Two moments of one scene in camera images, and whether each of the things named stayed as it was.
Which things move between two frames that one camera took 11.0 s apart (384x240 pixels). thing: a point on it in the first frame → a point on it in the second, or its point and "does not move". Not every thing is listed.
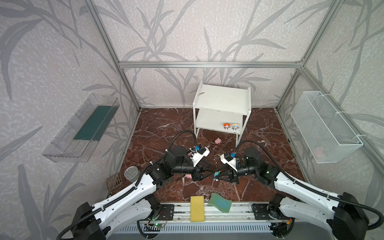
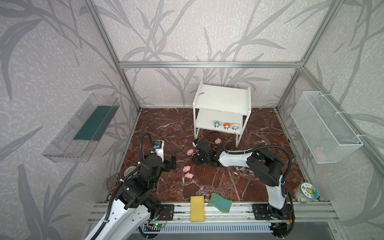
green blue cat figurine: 216,174 → 216,124
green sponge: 222,204 does not move
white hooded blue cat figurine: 235,126 does not move
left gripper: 197,173 → 171,161
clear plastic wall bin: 75,142 does not move
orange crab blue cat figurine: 226,126 does not move
